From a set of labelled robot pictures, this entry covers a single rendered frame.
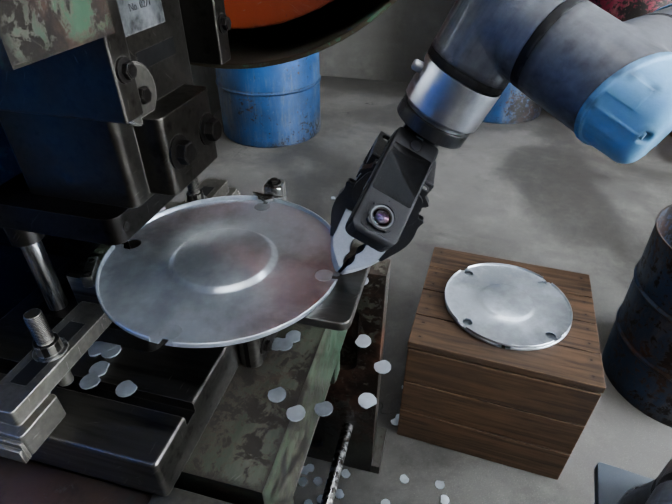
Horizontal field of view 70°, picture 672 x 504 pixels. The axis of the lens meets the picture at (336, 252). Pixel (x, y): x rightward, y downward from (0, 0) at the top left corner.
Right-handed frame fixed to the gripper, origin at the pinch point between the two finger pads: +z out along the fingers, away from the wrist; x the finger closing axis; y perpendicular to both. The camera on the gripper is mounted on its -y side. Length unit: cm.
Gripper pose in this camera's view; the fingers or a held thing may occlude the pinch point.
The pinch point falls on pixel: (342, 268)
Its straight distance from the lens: 55.8
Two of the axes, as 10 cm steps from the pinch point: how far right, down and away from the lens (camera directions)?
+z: -4.1, 6.8, 6.1
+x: -8.8, -4.6, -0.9
